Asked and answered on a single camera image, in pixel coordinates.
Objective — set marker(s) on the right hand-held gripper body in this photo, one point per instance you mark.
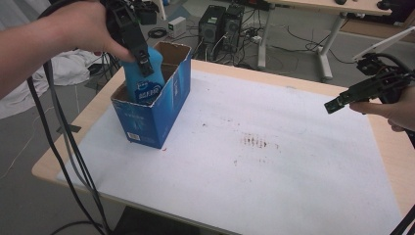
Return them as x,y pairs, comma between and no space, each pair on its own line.
394,83

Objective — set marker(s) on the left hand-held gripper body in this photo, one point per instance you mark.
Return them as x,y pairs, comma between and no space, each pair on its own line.
125,26

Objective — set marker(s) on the blue detergent bottle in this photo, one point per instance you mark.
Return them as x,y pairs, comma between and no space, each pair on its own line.
140,88

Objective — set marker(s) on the blue cardboard box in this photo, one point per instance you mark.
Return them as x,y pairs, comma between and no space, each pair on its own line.
147,125

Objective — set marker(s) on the person's right hand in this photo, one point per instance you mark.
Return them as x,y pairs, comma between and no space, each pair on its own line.
403,112

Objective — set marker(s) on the person's left hand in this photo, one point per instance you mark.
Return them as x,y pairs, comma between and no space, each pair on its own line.
84,29

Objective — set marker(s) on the white metal bar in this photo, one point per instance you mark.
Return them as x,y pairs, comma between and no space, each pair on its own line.
385,42

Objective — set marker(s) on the small white box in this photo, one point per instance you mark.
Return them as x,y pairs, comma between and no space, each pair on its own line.
176,26

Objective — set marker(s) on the white cloth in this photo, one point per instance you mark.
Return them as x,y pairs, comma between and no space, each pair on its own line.
68,70

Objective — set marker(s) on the black computer tower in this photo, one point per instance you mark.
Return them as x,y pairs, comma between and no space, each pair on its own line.
210,26
233,29

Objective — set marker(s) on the white-legged desk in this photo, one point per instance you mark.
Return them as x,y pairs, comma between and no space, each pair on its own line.
326,6

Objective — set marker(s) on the white power strip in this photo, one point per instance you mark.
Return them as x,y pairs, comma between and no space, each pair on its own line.
256,38

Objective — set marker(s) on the white table mat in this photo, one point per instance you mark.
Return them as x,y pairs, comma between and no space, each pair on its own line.
228,182

